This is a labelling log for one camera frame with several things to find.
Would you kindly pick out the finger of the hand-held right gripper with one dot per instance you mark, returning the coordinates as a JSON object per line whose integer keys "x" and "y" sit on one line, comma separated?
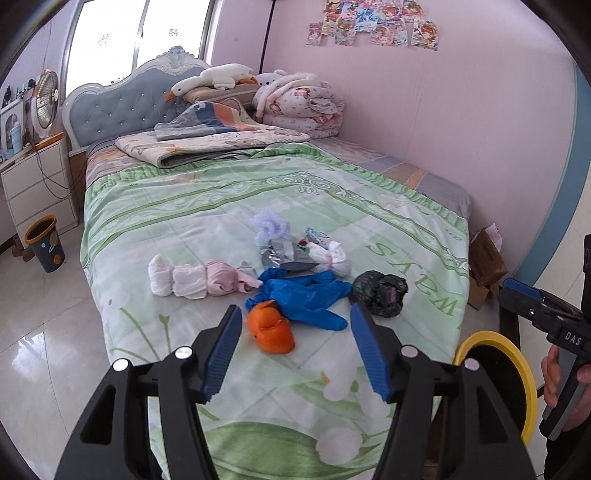
{"x": 521, "y": 288}

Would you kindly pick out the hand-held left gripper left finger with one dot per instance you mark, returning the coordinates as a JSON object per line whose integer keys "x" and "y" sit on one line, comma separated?
{"x": 225, "y": 353}

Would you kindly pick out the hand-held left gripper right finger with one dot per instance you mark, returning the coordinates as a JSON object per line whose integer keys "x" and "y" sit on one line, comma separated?
{"x": 370, "y": 357}

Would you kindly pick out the orange peel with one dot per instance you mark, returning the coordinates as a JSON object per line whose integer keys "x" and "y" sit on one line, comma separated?
{"x": 272, "y": 332}

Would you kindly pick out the yellow rimmed trash bin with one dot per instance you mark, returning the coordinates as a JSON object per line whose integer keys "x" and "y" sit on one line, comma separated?
{"x": 509, "y": 344}

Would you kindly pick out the black plastic bag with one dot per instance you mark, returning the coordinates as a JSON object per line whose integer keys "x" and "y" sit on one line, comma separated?
{"x": 378, "y": 293}

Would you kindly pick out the pink cloth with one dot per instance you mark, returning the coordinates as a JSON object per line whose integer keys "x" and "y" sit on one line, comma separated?
{"x": 222, "y": 277}

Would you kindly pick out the blue rubber glove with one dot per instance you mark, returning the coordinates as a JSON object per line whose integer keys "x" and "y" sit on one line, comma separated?
{"x": 300, "y": 295}

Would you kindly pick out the silver foil packet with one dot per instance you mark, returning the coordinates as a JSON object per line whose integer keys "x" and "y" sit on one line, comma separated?
{"x": 281, "y": 256}

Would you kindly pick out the green snack wrapper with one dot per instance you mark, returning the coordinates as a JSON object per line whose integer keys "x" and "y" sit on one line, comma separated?
{"x": 316, "y": 237}

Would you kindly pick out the person's right forearm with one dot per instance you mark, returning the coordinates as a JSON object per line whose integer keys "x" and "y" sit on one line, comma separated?
{"x": 570, "y": 461}

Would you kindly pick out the person's right hand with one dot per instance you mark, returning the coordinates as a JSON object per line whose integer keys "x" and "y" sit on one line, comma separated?
{"x": 551, "y": 376}

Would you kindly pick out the brown cardboard box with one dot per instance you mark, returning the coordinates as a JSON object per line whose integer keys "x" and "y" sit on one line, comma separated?
{"x": 485, "y": 258}

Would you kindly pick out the green floral bed cover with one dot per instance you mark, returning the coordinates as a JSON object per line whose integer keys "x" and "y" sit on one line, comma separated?
{"x": 184, "y": 207}

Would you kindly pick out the pastel patchwork bed sheet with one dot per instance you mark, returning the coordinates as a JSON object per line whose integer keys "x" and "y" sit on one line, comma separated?
{"x": 406, "y": 173}

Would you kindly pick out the blue bin with orange rim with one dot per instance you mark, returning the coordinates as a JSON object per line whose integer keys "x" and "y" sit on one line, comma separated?
{"x": 46, "y": 254}

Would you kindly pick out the folded cream cartoon quilt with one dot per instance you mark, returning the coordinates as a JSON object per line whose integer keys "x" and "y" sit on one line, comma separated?
{"x": 207, "y": 144}

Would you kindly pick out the folded grey orange blanket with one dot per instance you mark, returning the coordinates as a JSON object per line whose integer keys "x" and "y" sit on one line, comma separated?
{"x": 207, "y": 117}

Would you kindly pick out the white drawer nightstand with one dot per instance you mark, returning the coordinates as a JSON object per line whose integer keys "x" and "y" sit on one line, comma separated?
{"x": 41, "y": 184}

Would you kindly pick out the rolled pink printed quilt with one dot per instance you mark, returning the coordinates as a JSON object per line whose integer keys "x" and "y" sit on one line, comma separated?
{"x": 300, "y": 106}

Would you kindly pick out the striped pillow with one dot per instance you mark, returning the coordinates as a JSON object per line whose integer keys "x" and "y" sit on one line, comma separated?
{"x": 207, "y": 94}

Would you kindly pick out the blue tufted bed headboard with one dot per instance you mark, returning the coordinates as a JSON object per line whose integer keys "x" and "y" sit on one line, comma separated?
{"x": 120, "y": 106}

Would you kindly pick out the white goose plush toy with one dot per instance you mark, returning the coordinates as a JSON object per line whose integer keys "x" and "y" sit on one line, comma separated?
{"x": 217, "y": 76}

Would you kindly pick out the white rabbit plush toy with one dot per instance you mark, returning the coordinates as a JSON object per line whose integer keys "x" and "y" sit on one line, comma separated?
{"x": 268, "y": 79}

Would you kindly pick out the blue tumbler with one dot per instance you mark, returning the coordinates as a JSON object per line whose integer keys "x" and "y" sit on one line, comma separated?
{"x": 14, "y": 138}

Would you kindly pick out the round electric fan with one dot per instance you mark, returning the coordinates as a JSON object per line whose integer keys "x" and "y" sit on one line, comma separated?
{"x": 46, "y": 97}

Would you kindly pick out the black pole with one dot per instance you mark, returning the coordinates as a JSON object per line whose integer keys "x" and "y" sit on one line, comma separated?
{"x": 269, "y": 37}

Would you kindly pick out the white storage case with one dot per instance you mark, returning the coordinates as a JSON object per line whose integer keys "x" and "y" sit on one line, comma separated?
{"x": 5, "y": 115}

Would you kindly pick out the bedroom window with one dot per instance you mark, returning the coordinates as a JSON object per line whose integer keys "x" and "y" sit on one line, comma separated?
{"x": 115, "y": 37}

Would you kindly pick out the cluster of cartoon wall posters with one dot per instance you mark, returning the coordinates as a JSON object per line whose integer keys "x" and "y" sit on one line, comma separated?
{"x": 369, "y": 23}

